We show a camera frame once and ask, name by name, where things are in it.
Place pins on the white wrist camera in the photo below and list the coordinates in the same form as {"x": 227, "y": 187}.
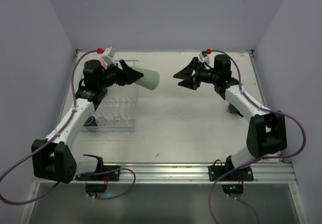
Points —
{"x": 108, "y": 56}
{"x": 203, "y": 57}

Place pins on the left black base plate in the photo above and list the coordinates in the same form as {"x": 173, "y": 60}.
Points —
{"x": 105, "y": 174}

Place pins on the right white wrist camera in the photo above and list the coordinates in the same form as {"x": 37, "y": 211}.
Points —
{"x": 203, "y": 57}

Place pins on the pink cup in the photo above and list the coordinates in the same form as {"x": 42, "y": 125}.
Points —
{"x": 103, "y": 64}

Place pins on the black mug with handle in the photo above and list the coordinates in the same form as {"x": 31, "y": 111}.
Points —
{"x": 233, "y": 110}

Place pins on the clear wire dish rack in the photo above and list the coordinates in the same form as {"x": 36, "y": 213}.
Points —
{"x": 119, "y": 101}

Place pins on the clear glass in rack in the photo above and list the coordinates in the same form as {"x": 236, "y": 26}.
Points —
{"x": 102, "y": 122}
{"x": 117, "y": 121}

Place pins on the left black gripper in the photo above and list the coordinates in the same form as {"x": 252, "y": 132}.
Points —
{"x": 121, "y": 75}

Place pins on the aluminium mounting rail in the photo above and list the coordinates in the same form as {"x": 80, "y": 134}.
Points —
{"x": 197, "y": 173}

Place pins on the light green plastic cup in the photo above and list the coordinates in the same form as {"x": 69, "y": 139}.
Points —
{"x": 150, "y": 79}

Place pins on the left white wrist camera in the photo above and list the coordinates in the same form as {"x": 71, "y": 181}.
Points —
{"x": 108, "y": 56}

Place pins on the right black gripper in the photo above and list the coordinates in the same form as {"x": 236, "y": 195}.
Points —
{"x": 197, "y": 75}

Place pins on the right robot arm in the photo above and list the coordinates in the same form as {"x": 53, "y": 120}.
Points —
{"x": 267, "y": 131}

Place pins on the blue cup in rack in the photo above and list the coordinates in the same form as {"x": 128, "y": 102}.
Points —
{"x": 90, "y": 122}

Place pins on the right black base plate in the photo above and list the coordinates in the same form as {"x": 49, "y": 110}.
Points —
{"x": 224, "y": 171}

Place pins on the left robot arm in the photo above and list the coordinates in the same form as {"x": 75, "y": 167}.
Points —
{"x": 52, "y": 157}

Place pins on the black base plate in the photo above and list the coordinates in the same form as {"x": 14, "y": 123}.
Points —
{"x": 105, "y": 174}
{"x": 224, "y": 171}

